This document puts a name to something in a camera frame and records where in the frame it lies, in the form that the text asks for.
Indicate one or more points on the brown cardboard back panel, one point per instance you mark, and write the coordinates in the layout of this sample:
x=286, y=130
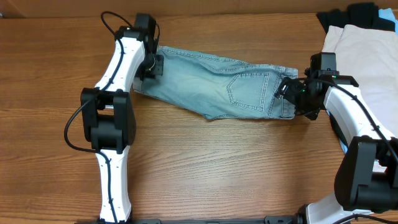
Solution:
x=91, y=8

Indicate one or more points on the black garment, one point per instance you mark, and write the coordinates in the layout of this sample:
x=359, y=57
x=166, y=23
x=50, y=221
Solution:
x=362, y=15

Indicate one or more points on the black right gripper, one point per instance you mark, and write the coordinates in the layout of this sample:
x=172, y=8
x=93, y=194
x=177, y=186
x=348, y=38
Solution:
x=288, y=90

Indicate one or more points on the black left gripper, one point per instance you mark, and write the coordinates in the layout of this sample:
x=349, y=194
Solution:
x=156, y=65

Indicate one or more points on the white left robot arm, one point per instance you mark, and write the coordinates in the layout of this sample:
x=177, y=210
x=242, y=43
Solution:
x=108, y=119

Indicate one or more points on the light blue denim shorts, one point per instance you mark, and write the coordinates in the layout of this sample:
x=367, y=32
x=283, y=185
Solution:
x=218, y=87

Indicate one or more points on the light blue garment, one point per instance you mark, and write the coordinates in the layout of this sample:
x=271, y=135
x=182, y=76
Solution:
x=382, y=15

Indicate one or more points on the beige folded garment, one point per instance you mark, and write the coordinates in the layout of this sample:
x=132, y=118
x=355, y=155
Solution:
x=370, y=56

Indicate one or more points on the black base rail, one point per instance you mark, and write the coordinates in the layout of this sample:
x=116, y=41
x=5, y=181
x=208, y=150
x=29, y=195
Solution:
x=217, y=221

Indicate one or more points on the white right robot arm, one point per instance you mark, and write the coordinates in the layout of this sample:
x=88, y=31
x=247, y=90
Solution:
x=366, y=181

